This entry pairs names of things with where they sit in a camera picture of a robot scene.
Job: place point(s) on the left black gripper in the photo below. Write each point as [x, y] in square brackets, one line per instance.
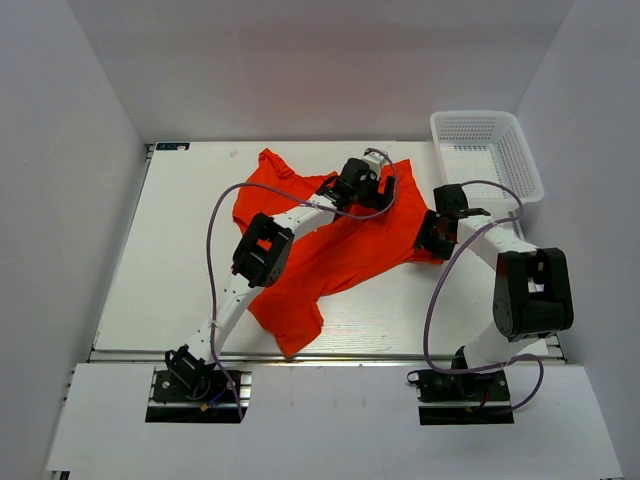
[376, 200]

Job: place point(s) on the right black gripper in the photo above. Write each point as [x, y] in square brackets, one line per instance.
[424, 237]

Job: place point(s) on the orange t shirt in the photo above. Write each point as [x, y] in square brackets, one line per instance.
[332, 259]

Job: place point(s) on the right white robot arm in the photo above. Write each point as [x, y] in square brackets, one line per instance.
[532, 297]

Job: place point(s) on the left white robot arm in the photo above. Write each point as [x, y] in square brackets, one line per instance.
[260, 258]

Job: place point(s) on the white plastic mesh basket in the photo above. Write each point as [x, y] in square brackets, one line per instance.
[485, 145]

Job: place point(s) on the blue label sticker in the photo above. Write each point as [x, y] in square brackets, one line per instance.
[172, 146]

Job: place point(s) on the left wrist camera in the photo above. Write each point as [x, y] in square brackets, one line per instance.
[377, 160]

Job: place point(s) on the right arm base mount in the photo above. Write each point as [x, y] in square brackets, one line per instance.
[462, 400]

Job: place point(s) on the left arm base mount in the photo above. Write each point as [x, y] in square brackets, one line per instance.
[188, 390]

